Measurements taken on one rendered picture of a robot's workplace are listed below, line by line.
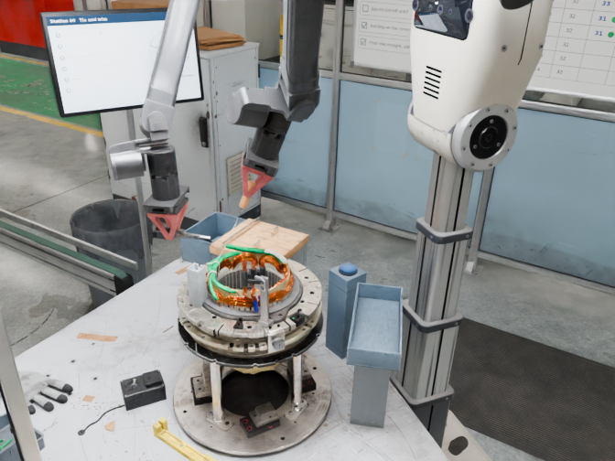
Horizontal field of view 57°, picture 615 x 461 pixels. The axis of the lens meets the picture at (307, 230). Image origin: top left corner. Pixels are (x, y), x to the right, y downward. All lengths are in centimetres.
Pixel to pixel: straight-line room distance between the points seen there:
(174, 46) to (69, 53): 93
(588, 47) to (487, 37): 196
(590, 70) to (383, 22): 110
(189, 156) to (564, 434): 253
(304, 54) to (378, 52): 246
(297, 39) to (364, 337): 66
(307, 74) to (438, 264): 65
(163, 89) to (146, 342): 77
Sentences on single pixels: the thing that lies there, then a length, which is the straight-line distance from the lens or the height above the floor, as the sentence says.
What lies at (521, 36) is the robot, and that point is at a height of 164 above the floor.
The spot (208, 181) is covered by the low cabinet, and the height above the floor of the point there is 42.
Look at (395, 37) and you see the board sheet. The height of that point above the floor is 131.
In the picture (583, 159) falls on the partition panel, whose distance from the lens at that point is 325.
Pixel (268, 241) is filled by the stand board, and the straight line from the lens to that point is 152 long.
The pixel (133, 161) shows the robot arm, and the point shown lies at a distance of 116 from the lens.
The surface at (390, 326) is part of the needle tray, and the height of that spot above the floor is 103.
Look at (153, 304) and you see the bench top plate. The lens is 182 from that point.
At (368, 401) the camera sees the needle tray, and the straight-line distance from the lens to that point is 135.
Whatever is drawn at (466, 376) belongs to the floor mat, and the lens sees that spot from 279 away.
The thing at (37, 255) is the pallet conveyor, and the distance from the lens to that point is 237.
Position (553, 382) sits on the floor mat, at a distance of 290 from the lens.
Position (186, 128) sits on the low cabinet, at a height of 74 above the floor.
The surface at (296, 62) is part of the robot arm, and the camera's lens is 95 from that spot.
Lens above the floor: 180
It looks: 28 degrees down
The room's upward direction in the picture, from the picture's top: 2 degrees clockwise
